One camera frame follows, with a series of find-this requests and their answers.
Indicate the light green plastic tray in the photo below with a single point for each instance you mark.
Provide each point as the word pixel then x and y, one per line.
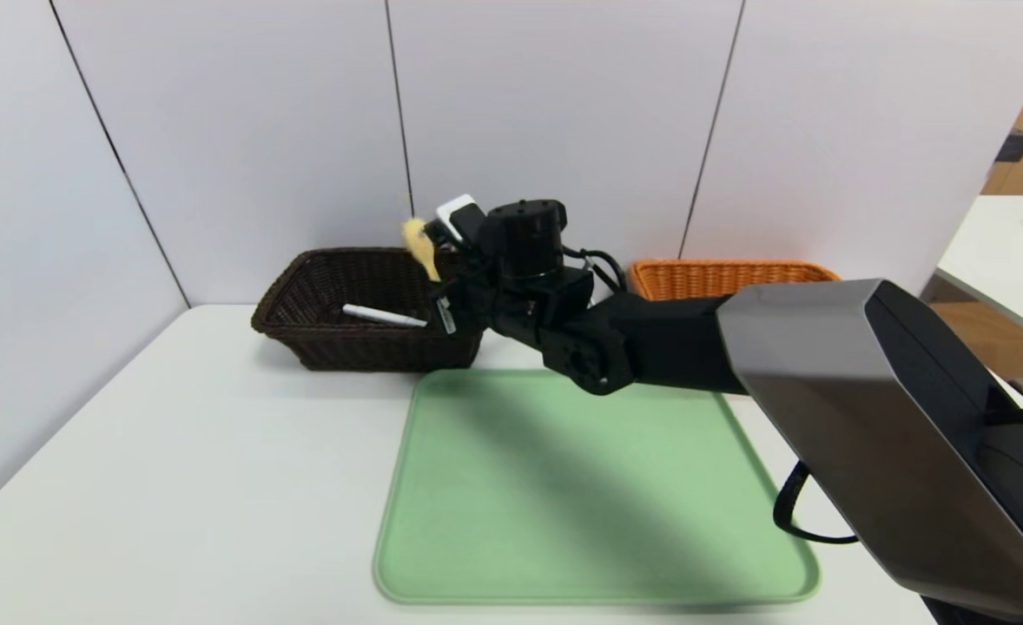
pixel 520 521

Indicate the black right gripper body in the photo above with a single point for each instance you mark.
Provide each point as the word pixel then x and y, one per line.
pixel 447 315

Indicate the small grey box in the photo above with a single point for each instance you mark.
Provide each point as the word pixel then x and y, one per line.
pixel 1013 146

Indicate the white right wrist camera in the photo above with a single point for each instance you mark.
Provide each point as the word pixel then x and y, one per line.
pixel 455 211

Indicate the dark brown wicker basket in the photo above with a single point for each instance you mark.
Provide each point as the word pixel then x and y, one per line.
pixel 338 347

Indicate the black and silver right robot arm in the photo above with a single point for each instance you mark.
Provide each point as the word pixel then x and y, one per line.
pixel 867 417

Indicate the orange wicker basket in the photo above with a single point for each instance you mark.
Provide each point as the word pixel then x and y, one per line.
pixel 720 279

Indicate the white marker pen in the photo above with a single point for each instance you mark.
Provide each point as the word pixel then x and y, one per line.
pixel 381 316

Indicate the white side table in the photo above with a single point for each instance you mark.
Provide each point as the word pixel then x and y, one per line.
pixel 1006 269

